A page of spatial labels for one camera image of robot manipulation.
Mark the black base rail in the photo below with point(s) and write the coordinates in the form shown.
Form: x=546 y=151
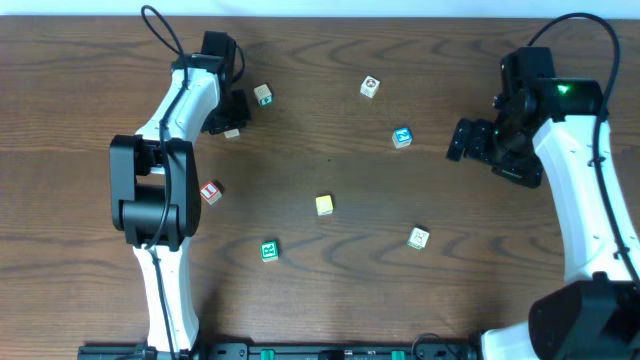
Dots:
x=429 y=350

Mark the yellow-sided picture block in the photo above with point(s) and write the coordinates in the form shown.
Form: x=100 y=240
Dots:
x=369 y=86

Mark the red letter A block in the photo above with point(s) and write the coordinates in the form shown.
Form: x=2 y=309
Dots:
x=232 y=133

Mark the white picture wooden block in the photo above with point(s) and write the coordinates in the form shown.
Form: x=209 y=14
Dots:
x=418 y=238

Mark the blue number 2 block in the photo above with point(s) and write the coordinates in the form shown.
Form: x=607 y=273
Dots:
x=402 y=137

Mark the green picture wooden block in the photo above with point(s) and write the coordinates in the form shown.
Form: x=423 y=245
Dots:
x=263 y=95

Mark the red letter I block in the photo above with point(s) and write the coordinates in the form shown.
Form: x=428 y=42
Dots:
x=210 y=192

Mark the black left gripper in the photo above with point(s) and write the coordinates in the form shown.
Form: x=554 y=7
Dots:
x=232 y=113

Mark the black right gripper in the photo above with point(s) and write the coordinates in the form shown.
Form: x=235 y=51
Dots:
x=480 y=141

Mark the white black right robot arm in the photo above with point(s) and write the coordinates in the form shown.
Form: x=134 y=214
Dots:
x=549 y=128

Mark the yellow wooden block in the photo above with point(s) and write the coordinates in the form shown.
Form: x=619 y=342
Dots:
x=324 y=205

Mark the green letter R block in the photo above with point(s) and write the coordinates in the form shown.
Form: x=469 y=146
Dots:
x=269 y=251

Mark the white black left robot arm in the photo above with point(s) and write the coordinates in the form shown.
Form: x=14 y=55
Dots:
x=156 y=201

